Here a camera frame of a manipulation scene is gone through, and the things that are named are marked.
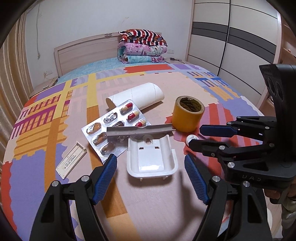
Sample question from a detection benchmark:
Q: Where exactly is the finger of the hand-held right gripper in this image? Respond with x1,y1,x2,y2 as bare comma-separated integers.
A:
188,138,276,168
199,116,278,141

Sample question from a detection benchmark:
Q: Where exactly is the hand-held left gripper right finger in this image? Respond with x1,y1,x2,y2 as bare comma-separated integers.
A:
184,154,274,241

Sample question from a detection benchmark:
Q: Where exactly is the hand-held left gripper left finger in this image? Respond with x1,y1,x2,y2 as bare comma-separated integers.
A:
30,153,118,241

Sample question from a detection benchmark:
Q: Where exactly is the white bottle cap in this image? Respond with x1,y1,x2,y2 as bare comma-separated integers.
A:
186,135,200,147

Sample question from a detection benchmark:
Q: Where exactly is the yellow tape roll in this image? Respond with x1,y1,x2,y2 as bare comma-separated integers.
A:
171,95,205,133

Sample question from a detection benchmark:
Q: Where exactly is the beige plastic label strip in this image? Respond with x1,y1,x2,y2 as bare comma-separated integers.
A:
56,142,87,179

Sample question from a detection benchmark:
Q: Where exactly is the silver pill blister pack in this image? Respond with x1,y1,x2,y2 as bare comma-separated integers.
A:
81,100,153,165

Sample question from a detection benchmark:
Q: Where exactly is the white plastic tray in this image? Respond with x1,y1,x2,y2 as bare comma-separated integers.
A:
126,134,178,181

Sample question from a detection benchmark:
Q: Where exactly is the grey plastic strip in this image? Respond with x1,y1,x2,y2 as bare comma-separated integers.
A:
106,123,176,142

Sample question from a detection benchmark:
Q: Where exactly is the white paper roll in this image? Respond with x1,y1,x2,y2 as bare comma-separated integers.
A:
106,83,165,111

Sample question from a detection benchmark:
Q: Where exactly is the colourful patterned play mat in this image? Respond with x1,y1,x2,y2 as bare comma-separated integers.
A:
2,64,266,241

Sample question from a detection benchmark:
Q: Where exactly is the white sliding-door wardrobe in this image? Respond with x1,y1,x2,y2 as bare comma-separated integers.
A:
185,0,281,107

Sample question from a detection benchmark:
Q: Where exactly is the blue printed folded blanket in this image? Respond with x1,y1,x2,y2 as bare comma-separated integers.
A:
119,54,165,64

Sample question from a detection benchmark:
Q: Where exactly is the pink printed folded blanket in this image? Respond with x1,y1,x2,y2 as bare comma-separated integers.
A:
117,42,168,57

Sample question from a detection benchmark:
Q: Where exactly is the striped folded blanket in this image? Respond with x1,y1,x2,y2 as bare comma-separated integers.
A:
119,29,168,45

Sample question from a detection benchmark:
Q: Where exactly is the wooden headboard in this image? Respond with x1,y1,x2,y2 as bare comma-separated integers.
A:
54,32,123,77

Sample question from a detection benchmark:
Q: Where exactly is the beige striped curtain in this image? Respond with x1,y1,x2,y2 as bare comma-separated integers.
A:
0,14,35,163

